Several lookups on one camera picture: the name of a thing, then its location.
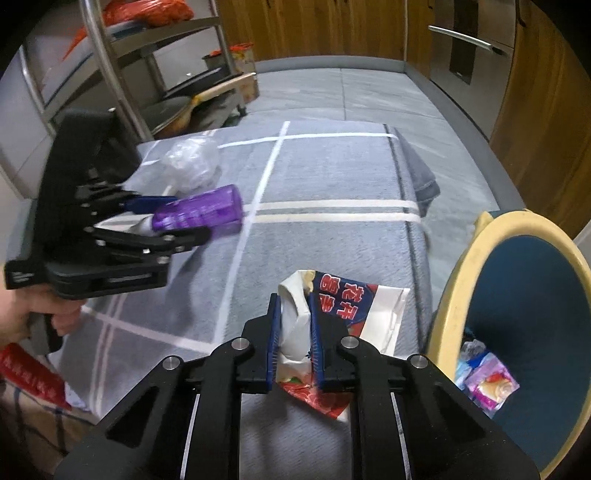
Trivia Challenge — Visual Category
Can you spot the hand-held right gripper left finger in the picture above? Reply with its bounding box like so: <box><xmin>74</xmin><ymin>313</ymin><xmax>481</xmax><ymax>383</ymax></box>
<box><xmin>55</xmin><ymin>294</ymin><xmax>283</xmax><ymax>480</ymax></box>

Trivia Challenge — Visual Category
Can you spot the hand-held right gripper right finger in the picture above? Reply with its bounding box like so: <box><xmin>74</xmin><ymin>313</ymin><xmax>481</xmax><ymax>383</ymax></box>
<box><xmin>309</xmin><ymin>293</ymin><xmax>539</xmax><ymax>480</ymax></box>

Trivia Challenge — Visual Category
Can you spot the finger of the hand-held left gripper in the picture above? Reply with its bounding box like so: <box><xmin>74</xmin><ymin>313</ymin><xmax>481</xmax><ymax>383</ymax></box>
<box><xmin>92</xmin><ymin>187</ymin><xmax>181</xmax><ymax>217</ymax></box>
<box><xmin>92</xmin><ymin>225</ymin><xmax>211</xmax><ymax>266</ymax></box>

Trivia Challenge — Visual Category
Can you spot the purple plastic bottle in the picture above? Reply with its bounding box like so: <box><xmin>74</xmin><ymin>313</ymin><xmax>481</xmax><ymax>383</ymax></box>
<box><xmin>151</xmin><ymin>184</ymin><xmax>244</xmax><ymax>237</ymax></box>

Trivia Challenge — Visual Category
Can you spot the red and white snack packet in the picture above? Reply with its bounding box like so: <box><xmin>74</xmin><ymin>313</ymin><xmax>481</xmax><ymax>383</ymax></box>
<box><xmin>276</xmin><ymin>269</ymin><xmax>413</xmax><ymax>424</ymax></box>

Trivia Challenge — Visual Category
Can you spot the pink snack packet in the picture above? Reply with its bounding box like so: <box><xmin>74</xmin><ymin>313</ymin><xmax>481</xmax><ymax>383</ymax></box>
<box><xmin>463</xmin><ymin>354</ymin><xmax>520</xmax><ymax>412</ymax></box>

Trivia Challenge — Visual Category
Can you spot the yellow rimmed blue bin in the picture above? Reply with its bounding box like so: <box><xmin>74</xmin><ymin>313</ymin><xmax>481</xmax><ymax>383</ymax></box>
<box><xmin>426</xmin><ymin>209</ymin><xmax>591</xmax><ymax>480</ymax></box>

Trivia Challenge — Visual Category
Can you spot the person's left hand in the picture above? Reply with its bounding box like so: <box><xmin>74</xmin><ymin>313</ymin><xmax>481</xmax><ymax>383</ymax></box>
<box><xmin>0</xmin><ymin>286</ymin><xmax>80</xmax><ymax>348</ymax></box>

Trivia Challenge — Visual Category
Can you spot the clear crumpled plastic bag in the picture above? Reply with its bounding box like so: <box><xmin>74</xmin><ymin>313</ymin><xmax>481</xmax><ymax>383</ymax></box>
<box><xmin>159</xmin><ymin>136</ymin><xmax>222</xmax><ymax>195</ymax></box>

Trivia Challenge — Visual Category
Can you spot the black pan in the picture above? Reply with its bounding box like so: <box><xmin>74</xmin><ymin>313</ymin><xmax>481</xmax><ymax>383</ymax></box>
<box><xmin>142</xmin><ymin>95</ymin><xmax>195</xmax><ymax>140</ymax></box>

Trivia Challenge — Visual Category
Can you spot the stainless steel rack cart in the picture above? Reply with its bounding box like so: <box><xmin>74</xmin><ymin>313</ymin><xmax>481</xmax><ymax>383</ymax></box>
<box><xmin>18</xmin><ymin>0</ymin><xmax>260</xmax><ymax>141</ymax></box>

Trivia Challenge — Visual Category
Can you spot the grey mat with white stripes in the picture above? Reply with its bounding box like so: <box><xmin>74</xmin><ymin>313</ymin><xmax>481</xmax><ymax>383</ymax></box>
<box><xmin>60</xmin><ymin>120</ymin><xmax>465</xmax><ymax>480</ymax></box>

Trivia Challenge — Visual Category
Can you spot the blue wrapper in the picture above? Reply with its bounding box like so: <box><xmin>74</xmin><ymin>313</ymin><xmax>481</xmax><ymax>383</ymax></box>
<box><xmin>454</xmin><ymin>338</ymin><xmax>488</xmax><ymax>389</ymax></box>

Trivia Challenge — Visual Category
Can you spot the small metal pot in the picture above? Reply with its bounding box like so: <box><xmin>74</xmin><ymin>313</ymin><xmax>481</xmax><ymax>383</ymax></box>
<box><xmin>202</xmin><ymin>51</ymin><xmax>228</xmax><ymax>75</ymax></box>

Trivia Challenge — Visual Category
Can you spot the orange plastic bag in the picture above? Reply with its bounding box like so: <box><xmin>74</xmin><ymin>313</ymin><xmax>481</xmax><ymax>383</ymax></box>
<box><xmin>64</xmin><ymin>0</ymin><xmax>195</xmax><ymax>58</ymax></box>

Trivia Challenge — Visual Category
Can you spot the cardboard box with red label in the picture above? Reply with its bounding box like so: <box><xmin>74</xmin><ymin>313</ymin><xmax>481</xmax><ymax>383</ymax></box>
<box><xmin>230</xmin><ymin>43</ymin><xmax>260</xmax><ymax>105</ymax></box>

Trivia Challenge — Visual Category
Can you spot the red packet with white lettering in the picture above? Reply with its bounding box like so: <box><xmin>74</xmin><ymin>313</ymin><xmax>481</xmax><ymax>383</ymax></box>
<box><xmin>0</xmin><ymin>343</ymin><xmax>73</xmax><ymax>412</ymax></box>

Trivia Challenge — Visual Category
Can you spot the grey denim cloth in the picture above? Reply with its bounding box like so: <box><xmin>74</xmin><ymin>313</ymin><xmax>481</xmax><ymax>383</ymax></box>
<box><xmin>394</xmin><ymin>129</ymin><xmax>440</xmax><ymax>217</ymax></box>

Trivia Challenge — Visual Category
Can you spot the checked cloth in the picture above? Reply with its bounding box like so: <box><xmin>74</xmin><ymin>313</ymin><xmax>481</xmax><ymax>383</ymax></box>
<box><xmin>0</xmin><ymin>383</ymin><xmax>95</xmax><ymax>480</ymax></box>

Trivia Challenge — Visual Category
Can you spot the wooden cabinet row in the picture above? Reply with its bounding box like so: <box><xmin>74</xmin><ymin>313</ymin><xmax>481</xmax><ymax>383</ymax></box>
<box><xmin>216</xmin><ymin>0</ymin><xmax>431</xmax><ymax>64</ymax></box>

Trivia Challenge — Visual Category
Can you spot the tall wooden cabinet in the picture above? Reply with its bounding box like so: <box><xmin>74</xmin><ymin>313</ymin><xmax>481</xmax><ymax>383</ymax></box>
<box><xmin>488</xmin><ymin>0</ymin><xmax>591</xmax><ymax>237</ymax></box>

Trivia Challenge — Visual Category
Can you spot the stainless steel oven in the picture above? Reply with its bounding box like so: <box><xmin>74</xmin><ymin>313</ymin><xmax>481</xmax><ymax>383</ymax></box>
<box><xmin>426</xmin><ymin>0</ymin><xmax>519</xmax><ymax>85</ymax></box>

